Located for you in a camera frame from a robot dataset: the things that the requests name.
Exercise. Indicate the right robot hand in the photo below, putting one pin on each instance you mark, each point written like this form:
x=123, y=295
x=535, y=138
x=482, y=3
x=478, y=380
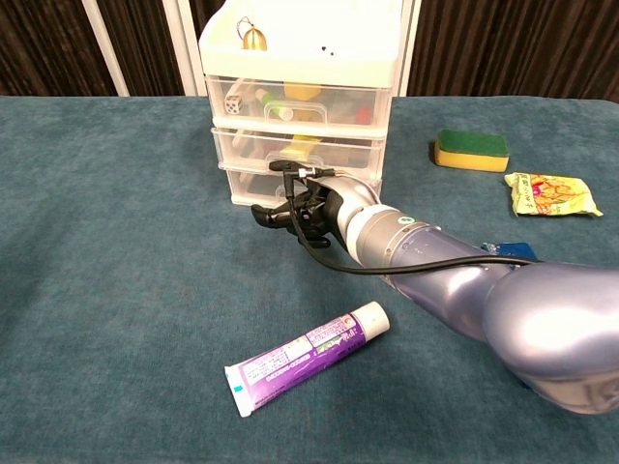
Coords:
x=343, y=203

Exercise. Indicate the clear drawer with chick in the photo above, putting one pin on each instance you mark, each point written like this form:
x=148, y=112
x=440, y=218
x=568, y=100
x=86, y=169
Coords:
x=358, y=150

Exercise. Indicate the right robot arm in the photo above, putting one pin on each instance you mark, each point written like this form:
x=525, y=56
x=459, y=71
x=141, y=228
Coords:
x=532, y=314

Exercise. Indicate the clear drawer with die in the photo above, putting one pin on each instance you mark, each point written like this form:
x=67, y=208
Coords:
x=377, y=96

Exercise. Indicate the red toy piece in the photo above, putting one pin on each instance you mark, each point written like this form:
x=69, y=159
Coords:
x=363, y=115

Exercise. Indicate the green and white cylinder toy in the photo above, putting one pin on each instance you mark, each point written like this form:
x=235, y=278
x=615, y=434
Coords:
x=278, y=110

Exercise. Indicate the yellow toy block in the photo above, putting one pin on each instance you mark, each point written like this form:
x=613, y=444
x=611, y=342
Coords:
x=302, y=91

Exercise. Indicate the green and yellow sponge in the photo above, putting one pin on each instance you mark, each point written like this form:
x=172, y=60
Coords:
x=471, y=145

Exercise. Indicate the white die with purple dots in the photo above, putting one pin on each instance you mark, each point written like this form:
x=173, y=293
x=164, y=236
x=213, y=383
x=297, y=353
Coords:
x=232, y=105

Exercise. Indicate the white die with black dots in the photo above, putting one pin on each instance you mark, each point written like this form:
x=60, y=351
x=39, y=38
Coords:
x=324, y=48

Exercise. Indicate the purple and white toothpaste tube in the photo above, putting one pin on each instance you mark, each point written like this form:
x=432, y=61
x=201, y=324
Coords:
x=300, y=357

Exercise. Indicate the blue printed carton box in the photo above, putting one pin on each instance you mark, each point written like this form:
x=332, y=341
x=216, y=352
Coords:
x=512, y=249

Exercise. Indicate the yellow snack packet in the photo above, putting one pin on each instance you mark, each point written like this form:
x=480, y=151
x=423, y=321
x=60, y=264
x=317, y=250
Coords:
x=551, y=193

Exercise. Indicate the dark brown pleated curtain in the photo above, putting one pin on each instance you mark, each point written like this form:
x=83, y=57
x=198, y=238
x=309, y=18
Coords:
x=483, y=48

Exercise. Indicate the teal table cloth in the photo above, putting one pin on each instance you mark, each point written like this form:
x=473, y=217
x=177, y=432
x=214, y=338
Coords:
x=121, y=266

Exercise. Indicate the white plastic drawer unit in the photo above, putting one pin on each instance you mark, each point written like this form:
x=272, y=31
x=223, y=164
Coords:
x=300, y=65

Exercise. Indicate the white partition frame post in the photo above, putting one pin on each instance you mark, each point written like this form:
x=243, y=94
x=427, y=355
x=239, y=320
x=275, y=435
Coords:
x=104, y=48
x=186, y=48
x=406, y=48

